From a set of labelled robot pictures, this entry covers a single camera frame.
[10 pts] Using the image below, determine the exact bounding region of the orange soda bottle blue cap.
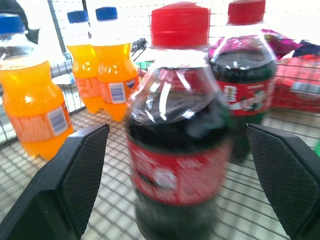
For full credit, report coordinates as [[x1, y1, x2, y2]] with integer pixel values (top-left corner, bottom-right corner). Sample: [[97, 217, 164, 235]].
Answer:
[[65, 10, 106, 114], [90, 6, 140, 123], [0, 13, 75, 161]]

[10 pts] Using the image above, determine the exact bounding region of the red snack bag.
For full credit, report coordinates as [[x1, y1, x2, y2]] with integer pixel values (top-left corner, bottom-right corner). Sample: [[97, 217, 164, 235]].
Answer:
[[270, 54, 320, 114]]

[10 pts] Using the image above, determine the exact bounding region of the purple snack bag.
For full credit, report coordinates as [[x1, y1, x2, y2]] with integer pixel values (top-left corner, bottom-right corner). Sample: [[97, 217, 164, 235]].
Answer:
[[208, 28, 304, 61]]

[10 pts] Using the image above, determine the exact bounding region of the black wire rack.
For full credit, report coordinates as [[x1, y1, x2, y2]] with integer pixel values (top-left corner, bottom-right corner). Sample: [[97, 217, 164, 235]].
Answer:
[[0, 0, 320, 240]]

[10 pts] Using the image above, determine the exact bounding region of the cola bottle red cap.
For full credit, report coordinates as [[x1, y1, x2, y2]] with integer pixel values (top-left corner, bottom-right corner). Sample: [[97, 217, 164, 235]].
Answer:
[[124, 1, 233, 240], [209, 0, 279, 163]]

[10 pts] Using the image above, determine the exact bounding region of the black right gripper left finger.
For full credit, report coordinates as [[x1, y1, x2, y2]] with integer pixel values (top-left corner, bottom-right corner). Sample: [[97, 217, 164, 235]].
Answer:
[[0, 123, 111, 240]]

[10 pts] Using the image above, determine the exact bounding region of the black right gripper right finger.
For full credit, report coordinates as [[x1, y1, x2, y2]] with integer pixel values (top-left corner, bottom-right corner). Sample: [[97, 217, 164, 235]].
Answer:
[[245, 123, 320, 240]]

